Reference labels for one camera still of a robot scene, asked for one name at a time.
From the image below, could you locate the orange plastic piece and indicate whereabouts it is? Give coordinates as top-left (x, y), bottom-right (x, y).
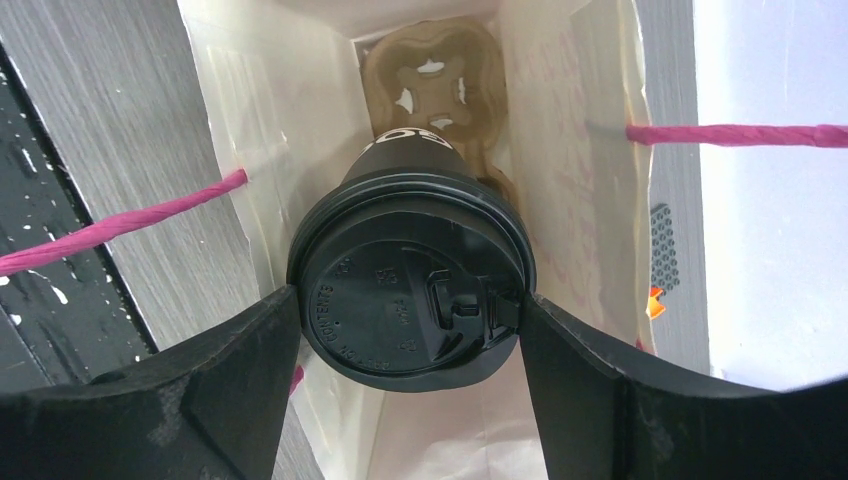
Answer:
top-left (647, 286), bottom-right (666, 320)

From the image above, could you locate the paper cakes gift bag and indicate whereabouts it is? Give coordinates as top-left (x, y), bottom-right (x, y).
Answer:
top-left (0, 0), bottom-right (848, 480)

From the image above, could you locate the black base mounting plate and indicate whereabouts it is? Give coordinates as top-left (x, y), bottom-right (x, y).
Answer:
top-left (1, 53), bottom-right (158, 394)

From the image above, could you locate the black plastic cup lid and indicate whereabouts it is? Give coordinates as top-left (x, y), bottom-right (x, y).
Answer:
top-left (287, 179), bottom-right (537, 393)

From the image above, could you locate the black paper coffee cup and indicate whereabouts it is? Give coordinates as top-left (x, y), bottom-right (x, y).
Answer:
top-left (331, 127), bottom-right (497, 198)

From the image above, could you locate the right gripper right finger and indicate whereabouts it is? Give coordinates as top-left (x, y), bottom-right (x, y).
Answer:
top-left (519, 295), bottom-right (847, 479)

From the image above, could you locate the grey lego baseplate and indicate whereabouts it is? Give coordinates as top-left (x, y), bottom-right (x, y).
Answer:
top-left (650, 204), bottom-right (680, 294)

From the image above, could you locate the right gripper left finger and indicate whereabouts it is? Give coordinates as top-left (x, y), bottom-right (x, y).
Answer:
top-left (1, 286), bottom-right (301, 479)

